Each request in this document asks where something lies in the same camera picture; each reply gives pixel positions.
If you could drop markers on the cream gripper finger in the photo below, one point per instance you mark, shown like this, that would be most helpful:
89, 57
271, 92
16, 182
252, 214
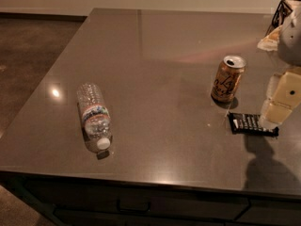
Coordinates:
283, 95

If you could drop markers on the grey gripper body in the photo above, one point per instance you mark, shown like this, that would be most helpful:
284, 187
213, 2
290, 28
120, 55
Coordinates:
291, 42

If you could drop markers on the clear plastic water bottle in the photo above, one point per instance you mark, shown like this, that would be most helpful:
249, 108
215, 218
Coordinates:
94, 117

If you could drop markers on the white crumpled packet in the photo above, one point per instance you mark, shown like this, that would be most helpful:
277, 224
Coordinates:
270, 42

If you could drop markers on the black snack bar wrapper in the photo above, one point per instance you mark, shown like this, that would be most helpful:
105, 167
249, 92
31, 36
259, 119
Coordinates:
248, 124

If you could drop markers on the orange soda can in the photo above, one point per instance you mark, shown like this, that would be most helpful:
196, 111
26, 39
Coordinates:
227, 78

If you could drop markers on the black wire basket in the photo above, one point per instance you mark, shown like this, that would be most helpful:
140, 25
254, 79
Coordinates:
285, 9

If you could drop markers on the dark drawer handle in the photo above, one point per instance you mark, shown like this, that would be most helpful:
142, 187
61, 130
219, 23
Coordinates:
142, 208

